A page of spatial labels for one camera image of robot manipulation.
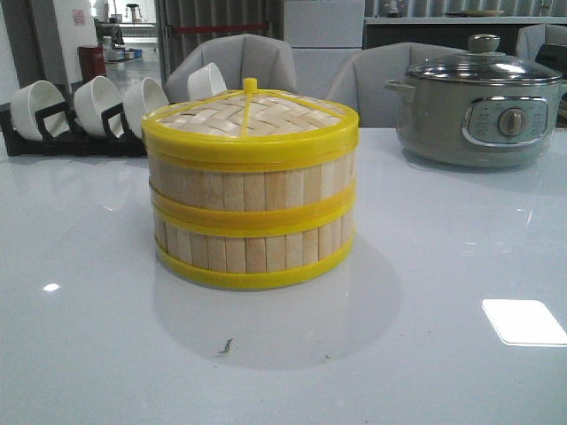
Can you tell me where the woven bamboo steamer lid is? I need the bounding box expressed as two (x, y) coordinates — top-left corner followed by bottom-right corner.
(142, 78), (359, 173)

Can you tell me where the bamboo steamer tray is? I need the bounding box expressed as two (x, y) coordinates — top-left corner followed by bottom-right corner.
(149, 152), (355, 228)
(154, 210), (355, 290)

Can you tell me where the grey armchair middle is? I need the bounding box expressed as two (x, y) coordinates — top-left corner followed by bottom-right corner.
(325, 42), (459, 128)

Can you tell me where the grey armchair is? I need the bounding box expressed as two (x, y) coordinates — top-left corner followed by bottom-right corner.
(325, 42), (459, 128)
(515, 24), (567, 60)
(164, 34), (298, 103)

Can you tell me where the grey armchair left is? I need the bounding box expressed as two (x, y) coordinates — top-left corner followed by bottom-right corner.
(164, 34), (298, 103)

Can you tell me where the white bowl rightmost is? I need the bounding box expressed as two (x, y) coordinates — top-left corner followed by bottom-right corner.
(187, 62), (227, 101)

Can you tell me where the white bowl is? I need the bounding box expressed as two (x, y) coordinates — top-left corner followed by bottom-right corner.
(10, 80), (65, 141)
(187, 62), (227, 101)
(123, 77), (169, 139)
(74, 75), (122, 138)

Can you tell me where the white refrigerator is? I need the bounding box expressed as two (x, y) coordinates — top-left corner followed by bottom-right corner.
(283, 1), (365, 98)

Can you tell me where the grey electric cooking pot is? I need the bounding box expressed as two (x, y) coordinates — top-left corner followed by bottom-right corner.
(385, 77), (566, 168)

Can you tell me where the black bowl rack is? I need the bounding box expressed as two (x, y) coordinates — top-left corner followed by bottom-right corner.
(1, 100), (146, 158)

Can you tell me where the dark counter cabinet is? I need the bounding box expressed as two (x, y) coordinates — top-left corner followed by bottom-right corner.
(362, 16), (566, 54)

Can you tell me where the red bin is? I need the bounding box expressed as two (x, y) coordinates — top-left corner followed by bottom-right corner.
(77, 45), (106, 83)

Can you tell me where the glass pot lid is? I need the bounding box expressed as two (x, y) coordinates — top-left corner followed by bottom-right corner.
(406, 34), (563, 86)

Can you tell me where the white bowl leftmost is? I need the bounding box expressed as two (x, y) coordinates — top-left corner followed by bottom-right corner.
(10, 80), (65, 141)

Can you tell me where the grey armchair far right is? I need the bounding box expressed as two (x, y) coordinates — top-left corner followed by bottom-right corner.
(515, 24), (567, 60)

